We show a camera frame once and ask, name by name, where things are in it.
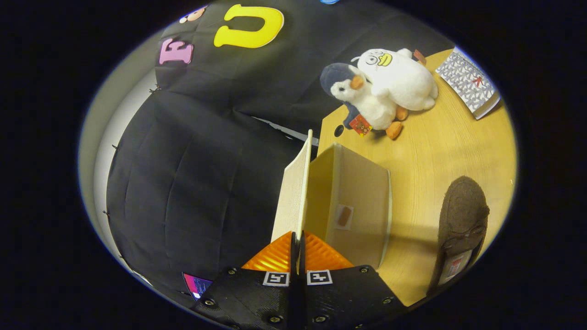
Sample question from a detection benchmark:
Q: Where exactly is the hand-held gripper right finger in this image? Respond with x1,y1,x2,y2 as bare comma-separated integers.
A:
299,231,409,330

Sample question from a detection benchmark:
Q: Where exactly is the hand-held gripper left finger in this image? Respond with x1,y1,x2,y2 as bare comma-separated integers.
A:
190,231,298,330

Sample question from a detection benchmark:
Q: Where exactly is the beige fabric storage box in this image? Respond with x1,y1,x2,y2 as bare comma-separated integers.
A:
271,130,393,271

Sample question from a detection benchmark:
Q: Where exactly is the brown fuzzy slipper shoe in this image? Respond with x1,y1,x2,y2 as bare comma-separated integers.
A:
426,176,490,295

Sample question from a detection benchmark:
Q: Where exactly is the grey metal bar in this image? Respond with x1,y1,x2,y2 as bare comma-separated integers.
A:
252,117,319,146

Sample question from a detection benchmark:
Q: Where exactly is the grey penguin plush toy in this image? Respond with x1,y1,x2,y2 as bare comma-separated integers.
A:
320,63,409,140

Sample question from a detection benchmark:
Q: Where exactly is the white duck plush toy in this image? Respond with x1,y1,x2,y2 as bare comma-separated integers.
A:
351,48,439,113

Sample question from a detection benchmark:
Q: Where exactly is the grey patterned book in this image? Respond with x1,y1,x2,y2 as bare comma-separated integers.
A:
435,47,501,121

